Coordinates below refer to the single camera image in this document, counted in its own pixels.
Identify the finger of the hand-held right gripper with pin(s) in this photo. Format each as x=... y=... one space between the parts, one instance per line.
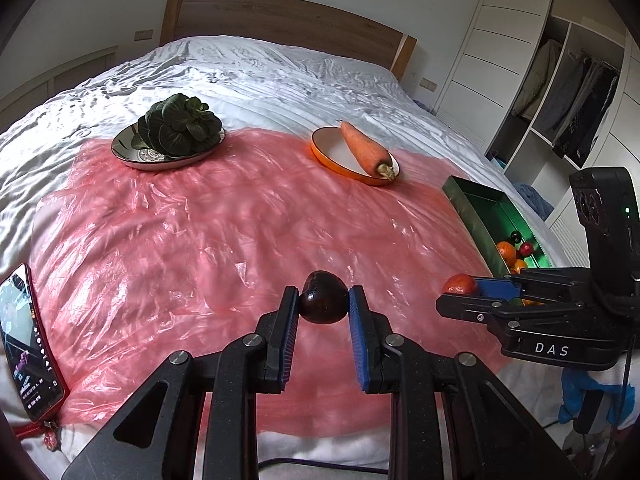
x=465 y=306
x=495 y=287

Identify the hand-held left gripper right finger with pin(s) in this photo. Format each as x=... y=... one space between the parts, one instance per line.
x=360 y=345

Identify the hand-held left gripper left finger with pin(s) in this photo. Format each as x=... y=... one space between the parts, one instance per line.
x=287 y=340

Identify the small orange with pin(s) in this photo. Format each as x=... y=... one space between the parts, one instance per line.
x=520 y=266
x=505 y=251

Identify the red apple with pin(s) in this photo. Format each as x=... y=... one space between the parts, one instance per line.
x=525 y=249

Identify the green metal tray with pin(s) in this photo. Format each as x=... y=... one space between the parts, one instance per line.
x=480 y=220

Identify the blue cloth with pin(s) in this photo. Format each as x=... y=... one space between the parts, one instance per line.
x=532 y=200

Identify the dark hanging garment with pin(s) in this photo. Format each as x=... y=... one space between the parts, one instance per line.
x=590 y=115

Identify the red plastic sheet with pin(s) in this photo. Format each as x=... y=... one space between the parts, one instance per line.
x=200 y=240

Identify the blue plastic bag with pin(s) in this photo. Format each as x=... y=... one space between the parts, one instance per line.
x=575 y=395

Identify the grey hanging garment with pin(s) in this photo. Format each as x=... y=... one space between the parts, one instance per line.
x=565 y=95

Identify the beige hanging jacket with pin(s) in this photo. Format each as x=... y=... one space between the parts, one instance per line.
x=537 y=75

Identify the carrot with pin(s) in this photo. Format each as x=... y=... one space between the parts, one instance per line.
x=365 y=152

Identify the orange rimmed white dish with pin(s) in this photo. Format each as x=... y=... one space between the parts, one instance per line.
x=335 y=147

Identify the white wardrobe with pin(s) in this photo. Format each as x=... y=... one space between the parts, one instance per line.
x=490 y=35

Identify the bok choy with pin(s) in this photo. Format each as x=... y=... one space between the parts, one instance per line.
x=175 y=125

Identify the silver plate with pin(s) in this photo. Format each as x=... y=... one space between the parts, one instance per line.
x=130 y=152

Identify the smartphone in red case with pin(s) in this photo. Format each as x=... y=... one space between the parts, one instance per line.
x=25 y=345

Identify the wooden headboard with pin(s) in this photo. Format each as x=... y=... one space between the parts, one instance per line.
x=280 y=17

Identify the beige wall socket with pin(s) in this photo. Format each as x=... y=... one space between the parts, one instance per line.
x=427 y=85
x=143 y=34

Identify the wooden wall panel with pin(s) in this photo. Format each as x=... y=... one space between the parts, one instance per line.
x=75 y=75

